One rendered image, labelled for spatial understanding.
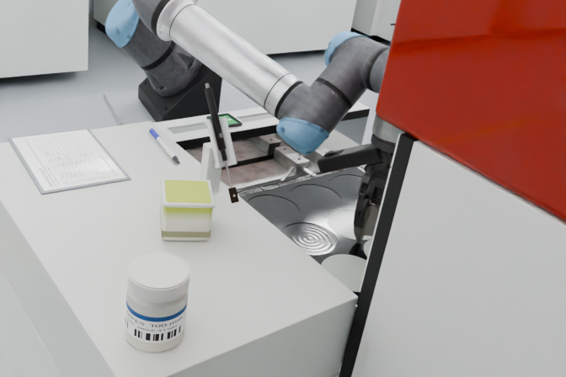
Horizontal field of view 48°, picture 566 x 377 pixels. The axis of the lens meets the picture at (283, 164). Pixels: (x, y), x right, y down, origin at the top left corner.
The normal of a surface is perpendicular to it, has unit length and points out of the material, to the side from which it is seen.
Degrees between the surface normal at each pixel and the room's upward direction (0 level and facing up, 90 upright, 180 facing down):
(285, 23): 90
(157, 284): 0
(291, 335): 90
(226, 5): 90
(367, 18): 90
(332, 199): 0
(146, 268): 0
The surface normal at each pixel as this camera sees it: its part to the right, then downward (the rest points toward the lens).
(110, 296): 0.14, -0.88
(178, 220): 0.20, 0.47
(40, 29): 0.61, 0.44
